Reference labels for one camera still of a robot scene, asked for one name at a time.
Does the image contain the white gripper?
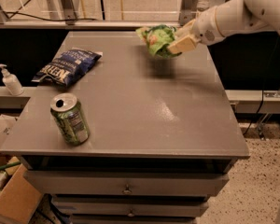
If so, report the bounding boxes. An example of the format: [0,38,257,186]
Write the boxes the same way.
[167,7,225,54]

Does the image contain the green rice chip bag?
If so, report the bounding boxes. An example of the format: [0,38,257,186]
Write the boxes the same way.
[136,24,180,58]

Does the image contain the blue chip bag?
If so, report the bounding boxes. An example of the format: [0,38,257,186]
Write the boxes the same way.
[32,49,102,87]

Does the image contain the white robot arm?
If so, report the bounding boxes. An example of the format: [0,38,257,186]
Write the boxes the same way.
[171,0,280,224]

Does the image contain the grey drawer cabinet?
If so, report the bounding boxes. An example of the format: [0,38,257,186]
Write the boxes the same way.
[3,32,249,224]

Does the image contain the green soda can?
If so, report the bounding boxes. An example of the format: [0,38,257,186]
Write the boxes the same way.
[50,93,90,146]

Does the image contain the top drawer knob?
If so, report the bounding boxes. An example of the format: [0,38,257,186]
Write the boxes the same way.
[122,184,132,195]

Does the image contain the drawer knob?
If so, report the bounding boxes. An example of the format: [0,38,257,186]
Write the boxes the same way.
[127,209,135,217]
[122,184,132,195]

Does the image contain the white pump bottle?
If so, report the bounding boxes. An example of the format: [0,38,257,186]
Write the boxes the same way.
[0,63,23,96]

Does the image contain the white cardboard box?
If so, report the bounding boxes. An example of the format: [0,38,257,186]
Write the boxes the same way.
[0,114,18,163]

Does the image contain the brown cardboard box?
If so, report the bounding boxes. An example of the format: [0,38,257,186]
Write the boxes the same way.
[0,164,43,224]

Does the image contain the black floor cable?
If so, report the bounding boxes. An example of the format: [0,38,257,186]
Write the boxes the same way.
[242,89,265,137]

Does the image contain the black cable on rail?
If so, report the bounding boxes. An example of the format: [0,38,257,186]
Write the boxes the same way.
[3,11,98,22]

